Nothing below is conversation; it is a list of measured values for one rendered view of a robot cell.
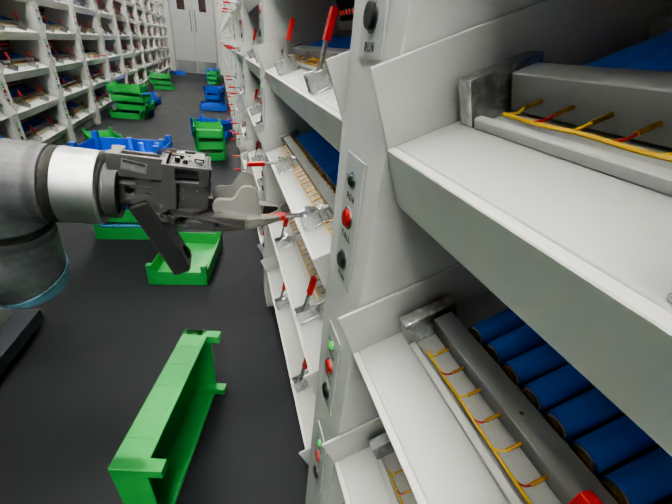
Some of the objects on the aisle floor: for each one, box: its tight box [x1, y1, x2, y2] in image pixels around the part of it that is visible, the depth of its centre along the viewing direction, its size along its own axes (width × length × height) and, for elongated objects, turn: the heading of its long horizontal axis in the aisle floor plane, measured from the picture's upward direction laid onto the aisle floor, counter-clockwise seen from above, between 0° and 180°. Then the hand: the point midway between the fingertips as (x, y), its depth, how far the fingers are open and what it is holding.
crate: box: [93, 224, 180, 240], centre depth 151 cm, size 30×20×8 cm
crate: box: [145, 227, 223, 285], centre depth 132 cm, size 30×20×8 cm
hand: (269, 216), depth 50 cm, fingers open, 3 cm apart
